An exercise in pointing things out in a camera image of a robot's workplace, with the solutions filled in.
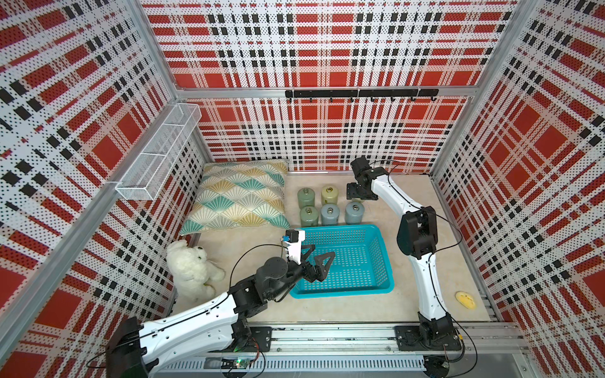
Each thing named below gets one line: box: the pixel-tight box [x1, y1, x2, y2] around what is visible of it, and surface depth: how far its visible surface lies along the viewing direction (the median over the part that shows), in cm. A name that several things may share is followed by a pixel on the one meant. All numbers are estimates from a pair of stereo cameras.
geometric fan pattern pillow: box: [179, 159, 290, 236], surface depth 93 cm
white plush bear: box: [166, 239, 226, 302], surface depth 73 cm
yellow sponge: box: [454, 290, 477, 310], surface depth 82 cm
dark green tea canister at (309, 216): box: [299, 205, 320, 228], surface depth 98 cm
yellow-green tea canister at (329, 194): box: [320, 184, 339, 206], surface depth 106 cm
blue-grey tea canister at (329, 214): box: [320, 203, 340, 226], surface depth 98 cm
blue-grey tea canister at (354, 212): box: [345, 200, 365, 225], surface depth 100 cm
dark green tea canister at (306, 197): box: [296, 187, 316, 211], surface depth 105 cm
